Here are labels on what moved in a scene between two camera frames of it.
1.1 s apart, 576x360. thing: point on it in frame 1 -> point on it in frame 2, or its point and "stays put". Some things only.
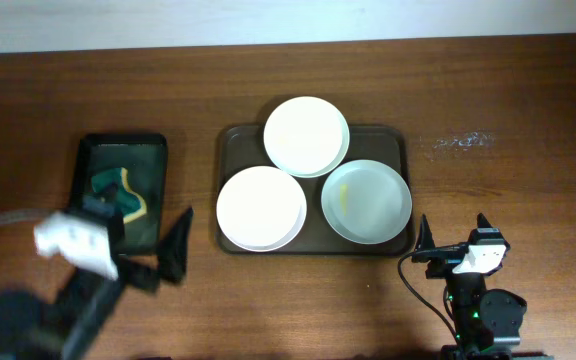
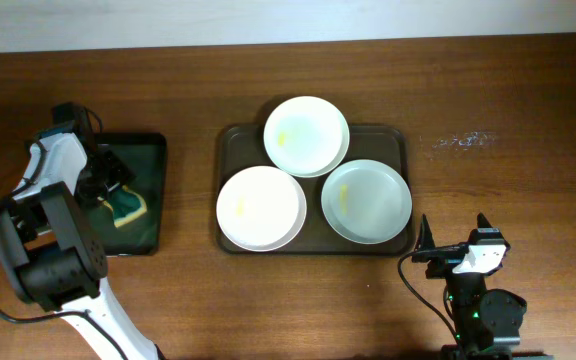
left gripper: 135,272 -> 106,175
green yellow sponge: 129,204 stays put
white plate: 261,208 stays put
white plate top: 306,136 stays put
